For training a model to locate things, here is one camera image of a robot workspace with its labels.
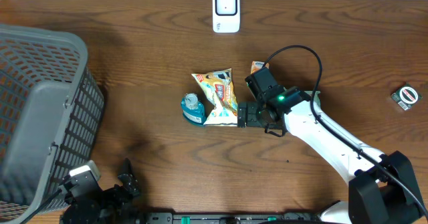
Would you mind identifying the green wet wipes pack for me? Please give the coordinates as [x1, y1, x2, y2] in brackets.
[306, 90, 321, 107]

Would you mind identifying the white barcode scanner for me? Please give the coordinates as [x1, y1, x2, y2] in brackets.
[212, 0, 241, 33]

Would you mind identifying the blue clear plastic bottle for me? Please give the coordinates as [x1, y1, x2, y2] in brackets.
[181, 93, 207, 126]

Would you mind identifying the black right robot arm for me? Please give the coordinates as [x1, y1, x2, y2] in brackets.
[237, 86, 427, 223]

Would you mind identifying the dark green round-logo packet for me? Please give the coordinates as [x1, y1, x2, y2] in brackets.
[391, 83, 423, 111]

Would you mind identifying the grey plastic basket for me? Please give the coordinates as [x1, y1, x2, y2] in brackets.
[1, 25, 104, 223]

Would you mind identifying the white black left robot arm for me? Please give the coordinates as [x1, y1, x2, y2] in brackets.
[60, 158, 144, 224]

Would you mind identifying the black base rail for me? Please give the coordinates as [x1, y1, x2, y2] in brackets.
[140, 212, 322, 224]

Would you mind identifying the yellow snack bag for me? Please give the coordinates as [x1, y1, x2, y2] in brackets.
[191, 68, 238, 126]

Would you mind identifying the orange tissue pack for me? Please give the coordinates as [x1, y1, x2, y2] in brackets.
[251, 61, 270, 74]

